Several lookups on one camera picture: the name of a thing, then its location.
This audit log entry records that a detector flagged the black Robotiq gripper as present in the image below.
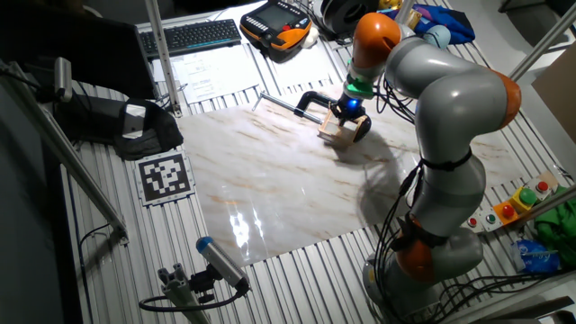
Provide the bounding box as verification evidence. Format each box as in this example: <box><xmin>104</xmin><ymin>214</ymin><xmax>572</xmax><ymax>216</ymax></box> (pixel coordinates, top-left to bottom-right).
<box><xmin>329</xmin><ymin>94</ymin><xmax>367</xmax><ymax>132</ymax></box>

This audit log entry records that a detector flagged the miniature wooden sliding window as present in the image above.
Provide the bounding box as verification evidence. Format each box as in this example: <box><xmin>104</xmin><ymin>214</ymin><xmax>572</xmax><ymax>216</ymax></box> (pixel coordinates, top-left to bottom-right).
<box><xmin>317</xmin><ymin>109</ymin><xmax>366</xmax><ymax>148</ymax></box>

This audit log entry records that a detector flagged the black steel C-clamp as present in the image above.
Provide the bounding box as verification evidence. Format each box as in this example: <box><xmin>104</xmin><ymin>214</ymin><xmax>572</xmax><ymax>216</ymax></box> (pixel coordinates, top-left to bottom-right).
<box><xmin>251</xmin><ymin>89</ymin><xmax>374</xmax><ymax>144</ymax></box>

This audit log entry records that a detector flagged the printed paper sheet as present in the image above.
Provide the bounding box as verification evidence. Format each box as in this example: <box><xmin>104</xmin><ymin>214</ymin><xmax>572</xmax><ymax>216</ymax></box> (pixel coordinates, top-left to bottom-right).
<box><xmin>268</xmin><ymin>42</ymin><xmax>337</xmax><ymax>90</ymax></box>
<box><xmin>172</xmin><ymin>43</ymin><xmax>263</xmax><ymax>105</ymax></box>
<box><xmin>149</xmin><ymin>56</ymin><xmax>182</xmax><ymax>98</ymax></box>

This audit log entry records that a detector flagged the marble pattern board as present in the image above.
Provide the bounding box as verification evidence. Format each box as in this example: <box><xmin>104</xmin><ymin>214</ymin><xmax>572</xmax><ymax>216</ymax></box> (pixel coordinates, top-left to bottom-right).
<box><xmin>176</xmin><ymin>83</ymin><xmax>526</xmax><ymax>267</ymax></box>

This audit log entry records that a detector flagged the black round spool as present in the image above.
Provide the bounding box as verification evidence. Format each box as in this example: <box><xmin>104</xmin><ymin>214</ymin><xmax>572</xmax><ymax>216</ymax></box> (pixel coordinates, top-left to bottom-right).
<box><xmin>319</xmin><ymin>0</ymin><xmax>382</xmax><ymax>41</ymax></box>

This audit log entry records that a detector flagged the orange black teach pendant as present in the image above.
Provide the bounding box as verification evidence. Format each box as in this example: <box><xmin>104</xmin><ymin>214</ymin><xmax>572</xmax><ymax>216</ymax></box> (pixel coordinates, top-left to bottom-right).
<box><xmin>238</xmin><ymin>0</ymin><xmax>313</xmax><ymax>64</ymax></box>

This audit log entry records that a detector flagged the golden brown packet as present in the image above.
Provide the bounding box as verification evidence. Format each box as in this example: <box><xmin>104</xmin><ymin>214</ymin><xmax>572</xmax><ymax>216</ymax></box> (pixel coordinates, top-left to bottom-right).
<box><xmin>403</xmin><ymin>7</ymin><xmax>423</xmax><ymax>29</ymax></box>

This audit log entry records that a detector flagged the light blue egg toy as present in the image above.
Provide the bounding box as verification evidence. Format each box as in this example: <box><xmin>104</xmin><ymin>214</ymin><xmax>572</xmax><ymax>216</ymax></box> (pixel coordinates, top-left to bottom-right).
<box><xmin>422</xmin><ymin>24</ymin><xmax>452</xmax><ymax>50</ymax></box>

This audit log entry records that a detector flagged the blue fabric bag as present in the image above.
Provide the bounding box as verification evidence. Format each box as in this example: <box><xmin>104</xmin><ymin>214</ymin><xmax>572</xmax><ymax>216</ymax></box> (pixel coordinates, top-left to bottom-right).
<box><xmin>382</xmin><ymin>3</ymin><xmax>476</xmax><ymax>46</ymax></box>

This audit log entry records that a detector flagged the grey box red button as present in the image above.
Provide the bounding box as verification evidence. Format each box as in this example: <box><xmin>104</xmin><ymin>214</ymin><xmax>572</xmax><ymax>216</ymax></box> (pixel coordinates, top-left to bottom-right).
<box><xmin>462</xmin><ymin>211</ymin><xmax>485</xmax><ymax>234</ymax></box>

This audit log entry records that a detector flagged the grey box green button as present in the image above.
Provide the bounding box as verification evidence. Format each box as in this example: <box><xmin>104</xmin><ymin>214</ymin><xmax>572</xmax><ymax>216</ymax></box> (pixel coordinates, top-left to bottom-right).
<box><xmin>478</xmin><ymin>207</ymin><xmax>503</xmax><ymax>233</ymax></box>

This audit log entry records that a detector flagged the black computer keyboard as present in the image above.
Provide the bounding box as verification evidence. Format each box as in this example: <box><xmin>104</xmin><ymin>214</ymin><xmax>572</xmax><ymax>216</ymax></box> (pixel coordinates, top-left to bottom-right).
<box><xmin>138</xmin><ymin>18</ymin><xmax>243</xmax><ymax>60</ymax></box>

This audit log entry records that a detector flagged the orange box red button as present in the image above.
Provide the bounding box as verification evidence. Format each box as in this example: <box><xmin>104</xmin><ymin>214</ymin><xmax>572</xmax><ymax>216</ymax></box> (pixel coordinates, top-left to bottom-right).
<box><xmin>492</xmin><ymin>200</ymin><xmax>521</xmax><ymax>226</ymax></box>

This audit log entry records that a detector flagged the black white marker board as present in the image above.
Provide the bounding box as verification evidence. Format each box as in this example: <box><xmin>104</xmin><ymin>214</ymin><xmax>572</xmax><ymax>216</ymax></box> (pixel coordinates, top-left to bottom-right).
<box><xmin>133</xmin><ymin>149</ymin><xmax>197</xmax><ymax>207</ymax></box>

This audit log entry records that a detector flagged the black fabric bag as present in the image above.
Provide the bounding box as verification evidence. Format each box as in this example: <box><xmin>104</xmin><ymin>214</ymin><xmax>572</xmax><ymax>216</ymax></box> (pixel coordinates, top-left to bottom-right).
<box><xmin>112</xmin><ymin>97</ymin><xmax>185</xmax><ymax>162</ymax></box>

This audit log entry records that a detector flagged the yellow box green button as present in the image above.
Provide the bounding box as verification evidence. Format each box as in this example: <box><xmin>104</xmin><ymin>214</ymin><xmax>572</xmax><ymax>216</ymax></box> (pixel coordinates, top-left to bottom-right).
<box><xmin>510</xmin><ymin>185</ymin><xmax>539</xmax><ymax>213</ymax></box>

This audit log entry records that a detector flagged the white box red button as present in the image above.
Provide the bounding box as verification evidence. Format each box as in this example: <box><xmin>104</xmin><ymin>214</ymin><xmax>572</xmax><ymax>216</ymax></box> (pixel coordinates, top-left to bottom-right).
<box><xmin>526</xmin><ymin>170</ymin><xmax>559</xmax><ymax>202</ymax></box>

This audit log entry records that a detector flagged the brown cardboard box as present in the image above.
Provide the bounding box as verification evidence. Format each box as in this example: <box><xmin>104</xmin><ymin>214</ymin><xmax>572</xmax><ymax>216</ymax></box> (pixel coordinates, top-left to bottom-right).
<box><xmin>530</xmin><ymin>42</ymin><xmax>576</xmax><ymax>145</ymax></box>

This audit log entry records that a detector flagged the blue plastic bag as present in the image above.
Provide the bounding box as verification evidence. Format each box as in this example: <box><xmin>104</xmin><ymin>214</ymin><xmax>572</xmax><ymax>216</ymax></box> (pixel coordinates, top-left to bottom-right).
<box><xmin>510</xmin><ymin>238</ymin><xmax>562</xmax><ymax>275</ymax></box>

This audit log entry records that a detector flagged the green cloth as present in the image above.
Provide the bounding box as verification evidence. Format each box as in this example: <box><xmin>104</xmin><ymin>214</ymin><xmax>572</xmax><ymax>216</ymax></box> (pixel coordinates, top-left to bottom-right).
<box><xmin>533</xmin><ymin>184</ymin><xmax>576</xmax><ymax>271</ymax></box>

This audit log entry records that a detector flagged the short aluminium extrusion stub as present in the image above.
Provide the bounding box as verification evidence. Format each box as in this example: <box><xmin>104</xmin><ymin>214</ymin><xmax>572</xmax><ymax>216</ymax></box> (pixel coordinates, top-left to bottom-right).
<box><xmin>157</xmin><ymin>263</ymin><xmax>212</xmax><ymax>324</ymax></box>

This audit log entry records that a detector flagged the black case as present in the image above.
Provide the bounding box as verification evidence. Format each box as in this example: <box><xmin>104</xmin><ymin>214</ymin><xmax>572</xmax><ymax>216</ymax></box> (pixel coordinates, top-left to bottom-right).
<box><xmin>52</xmin><ymin>92</ymin><xmax>127</xmax><ymax>146</ymax></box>

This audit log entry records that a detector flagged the black computer monitor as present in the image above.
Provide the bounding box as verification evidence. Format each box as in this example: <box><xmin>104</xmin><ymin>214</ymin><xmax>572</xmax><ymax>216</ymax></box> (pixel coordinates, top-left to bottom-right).
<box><xmin>0</xmin><ymin>8</ymin><xmax>157</xmax><ymax>100</ymax></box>

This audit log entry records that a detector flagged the green wrist mount adapter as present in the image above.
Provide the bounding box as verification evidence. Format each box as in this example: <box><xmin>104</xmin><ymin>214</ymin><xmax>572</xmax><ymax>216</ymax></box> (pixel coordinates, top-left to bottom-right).
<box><xmin>344</xmin><ymin>76</ymin><xmax>375</xmax><ymax>101</ymax></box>

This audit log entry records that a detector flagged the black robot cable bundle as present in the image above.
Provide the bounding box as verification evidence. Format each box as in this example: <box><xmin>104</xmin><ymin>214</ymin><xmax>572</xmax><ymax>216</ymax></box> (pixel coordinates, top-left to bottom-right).
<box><xmin>371</xmin><ymin>74</ymin><xmax>563</xmax><ymax>324</ymax></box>

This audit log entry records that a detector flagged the silver upright post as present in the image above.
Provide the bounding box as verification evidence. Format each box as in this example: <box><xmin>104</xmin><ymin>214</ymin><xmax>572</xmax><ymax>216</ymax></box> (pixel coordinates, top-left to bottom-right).
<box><xmin>394</xmin><ymin>0</ymin><xmax>416</xmax><ymax>23</ymax></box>

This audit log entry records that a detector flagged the silver camera with blue end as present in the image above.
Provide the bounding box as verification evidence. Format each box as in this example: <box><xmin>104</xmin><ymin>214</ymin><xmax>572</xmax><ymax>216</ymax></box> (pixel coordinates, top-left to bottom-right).
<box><xmin>195</xmin><ymin>236</ymin><xmax>251</xmax><ymax>292</ymax></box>

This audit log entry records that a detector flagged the aluminium frame beam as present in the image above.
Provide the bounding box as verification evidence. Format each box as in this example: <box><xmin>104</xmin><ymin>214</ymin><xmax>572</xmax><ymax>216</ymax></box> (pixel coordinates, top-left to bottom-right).
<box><xmin>508</xmin><ymin>2</ymin><xmax>576</xmax><ymax>83</ymax></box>
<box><xmin>143</xmin><ymin>0</ymin><xmax>184</xmax><ymax>119</ymax></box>
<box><xmin>0</xmin><ymin>58</ymin><xmax>131</xmax><ymax>247</ymax></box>
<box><xmin>515</xmin><ymin>183</ymin><xmax>576</xmax><ymax>224</ymax></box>

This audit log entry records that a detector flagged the black camera bracket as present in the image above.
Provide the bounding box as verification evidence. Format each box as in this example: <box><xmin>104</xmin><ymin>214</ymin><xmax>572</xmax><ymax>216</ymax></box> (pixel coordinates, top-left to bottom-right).
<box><xmin>188</xmin><ymin>265</ymin><xmax>218</xmax><ymax>305</ymax></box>

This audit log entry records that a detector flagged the black camera cable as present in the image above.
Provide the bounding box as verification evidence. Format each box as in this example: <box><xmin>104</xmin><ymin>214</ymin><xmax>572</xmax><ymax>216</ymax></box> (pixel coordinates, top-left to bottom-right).
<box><xmin>138</xmin><ymin>285</ymin><xmax>248</xmax><ymax>313</ymax></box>

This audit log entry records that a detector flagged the silver depth camera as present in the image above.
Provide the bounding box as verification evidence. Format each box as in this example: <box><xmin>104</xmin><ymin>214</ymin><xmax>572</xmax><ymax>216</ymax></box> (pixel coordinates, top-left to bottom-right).
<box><xmin>52</xmin><ymin>57</ymin><xmax>74</xmax><ymax>104</ymax></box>

